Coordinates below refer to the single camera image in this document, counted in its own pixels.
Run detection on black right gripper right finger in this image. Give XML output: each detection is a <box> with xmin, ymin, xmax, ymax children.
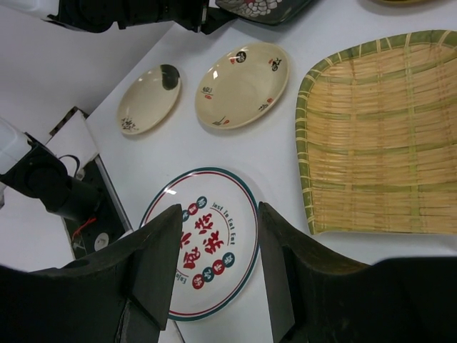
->
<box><xmin>258</xmin><ymin>202</ymin><xmax>456</xmax><ymax>342</ymax></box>

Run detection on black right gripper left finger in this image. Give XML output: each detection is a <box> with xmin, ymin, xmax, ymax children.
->
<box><xmin>1</xmin><ymin>204</ymin><xmax>182</xmax><ymax>342</ymax></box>

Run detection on black floral square plate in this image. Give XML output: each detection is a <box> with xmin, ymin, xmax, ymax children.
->
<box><xmin>215</xmin><ymin>0</ymin><xmax>313</xmax><ymax>26</ymax></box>

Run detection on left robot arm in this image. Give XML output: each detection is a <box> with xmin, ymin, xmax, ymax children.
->
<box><xmin>1</xmin><ymin>1</ymin><xmax>210</xmax><ymax>221</ymax></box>

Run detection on white plate red characters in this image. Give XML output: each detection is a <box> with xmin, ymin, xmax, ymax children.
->
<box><xmin>140</xmin><ymin>166</ymin><xmax>259</xmax><ymax>322</ymax></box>

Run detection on bamboo weave pattern tray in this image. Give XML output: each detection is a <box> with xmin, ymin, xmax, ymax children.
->
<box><xmin>295</xmin><ymin>29</ymin><xmax>456</xmax><ymax>234</ymax></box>

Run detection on cream plate with ink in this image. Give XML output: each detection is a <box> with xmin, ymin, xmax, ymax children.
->
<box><xmin>116</xmin><ymin>64</ymin><xmax>181</xmax><ymax>135</ymax></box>

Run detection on cream plate with motifs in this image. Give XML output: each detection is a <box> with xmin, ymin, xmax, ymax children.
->
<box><xmin>194</xmin><ymin>42</ymin><xmax>291</xmax><ymax>130</ymax></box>

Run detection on yellow brown patterned plate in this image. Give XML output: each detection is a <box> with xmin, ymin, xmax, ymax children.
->
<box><xmin>375</xmin><ymin>0</ymin><xmax>426</xmax><ymax>6</ymax></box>

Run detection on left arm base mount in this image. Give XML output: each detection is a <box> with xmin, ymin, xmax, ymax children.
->
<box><xmin>46</xmin><ymin>106</ymin><xmax>134</xmax><ymax>259</ymax></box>

